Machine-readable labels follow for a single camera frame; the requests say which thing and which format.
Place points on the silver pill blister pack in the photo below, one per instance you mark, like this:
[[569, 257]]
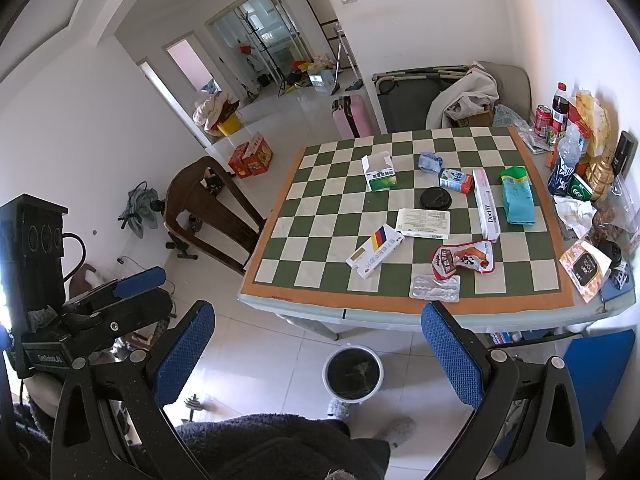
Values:
[[429, 288]]

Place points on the yellow bin with clothes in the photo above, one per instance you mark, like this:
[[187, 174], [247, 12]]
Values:
[[217, 114]]

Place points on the white box with colour stripes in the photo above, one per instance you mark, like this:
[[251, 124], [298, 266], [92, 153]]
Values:
[[370, 254]]

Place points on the orange white snack packet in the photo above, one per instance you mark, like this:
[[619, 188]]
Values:
[[587, 267]]

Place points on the dark cola bottle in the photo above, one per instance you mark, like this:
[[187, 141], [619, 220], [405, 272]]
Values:
[[560, 107]]

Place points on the grey folding bed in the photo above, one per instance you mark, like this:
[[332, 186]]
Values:
[[405, 96]]

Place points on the white round trash bin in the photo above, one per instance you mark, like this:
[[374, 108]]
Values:
[[353, 374]]

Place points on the red soda can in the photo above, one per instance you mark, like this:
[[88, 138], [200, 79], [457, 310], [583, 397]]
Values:
[[542, 121]]

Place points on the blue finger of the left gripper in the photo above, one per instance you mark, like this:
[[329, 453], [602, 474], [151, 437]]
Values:
[[139, 283]]

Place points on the blue stool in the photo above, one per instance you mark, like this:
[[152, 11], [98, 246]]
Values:
[[597, 365]]

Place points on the green white cup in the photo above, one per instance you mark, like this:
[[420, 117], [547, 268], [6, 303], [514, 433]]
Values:
[[579, 189]]

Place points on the dark wooden chair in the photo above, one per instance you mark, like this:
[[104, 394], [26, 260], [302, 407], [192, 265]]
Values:
[[187, 193]]

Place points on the blue plastic wrapper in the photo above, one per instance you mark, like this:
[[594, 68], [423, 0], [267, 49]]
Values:
[[430, 162]]

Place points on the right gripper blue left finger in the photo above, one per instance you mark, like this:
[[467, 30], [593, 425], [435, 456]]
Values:
[[87, 443]]

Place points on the black coat rack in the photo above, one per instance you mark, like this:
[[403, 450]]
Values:
[[273, 66]]

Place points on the yellow snack bag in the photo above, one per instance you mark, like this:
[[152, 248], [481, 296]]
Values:
[[595, 117]]

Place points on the red orange cardboard box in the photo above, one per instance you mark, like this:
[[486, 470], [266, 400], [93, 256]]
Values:
[[251, 158]]

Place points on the white printed medicine leaflet box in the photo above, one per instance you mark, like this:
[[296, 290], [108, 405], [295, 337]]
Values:
[[423, 223]]

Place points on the long white pink box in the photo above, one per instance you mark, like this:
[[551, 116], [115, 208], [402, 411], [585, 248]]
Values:
[[486, 208]]

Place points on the red white snack wrapper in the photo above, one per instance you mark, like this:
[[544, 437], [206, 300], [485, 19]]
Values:
[[477, 256]]

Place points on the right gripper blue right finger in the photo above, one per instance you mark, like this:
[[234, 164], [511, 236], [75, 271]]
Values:
[[548, 441]]

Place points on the pink suitcase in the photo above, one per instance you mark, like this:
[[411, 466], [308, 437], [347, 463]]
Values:
[[351, 117]]

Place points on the crumpled white tissue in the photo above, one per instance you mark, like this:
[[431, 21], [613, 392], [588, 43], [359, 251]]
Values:
[[576, 215]]

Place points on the green white checkered mat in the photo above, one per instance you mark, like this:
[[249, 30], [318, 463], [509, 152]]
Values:
[[375, 223]]

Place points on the white green medicine box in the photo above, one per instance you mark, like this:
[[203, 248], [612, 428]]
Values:
[[379, 172]]

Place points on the blue green snack bag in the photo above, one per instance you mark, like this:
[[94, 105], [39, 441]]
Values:
[[518, 201]]

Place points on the black plastic cup lid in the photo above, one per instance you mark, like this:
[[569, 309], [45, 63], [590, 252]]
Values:
[[435, 198]]

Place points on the clear water bottle blue label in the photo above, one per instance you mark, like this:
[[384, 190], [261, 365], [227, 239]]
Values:
[[567, 157]]

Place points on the golden jar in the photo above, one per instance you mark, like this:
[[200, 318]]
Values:
[[599, 176]]

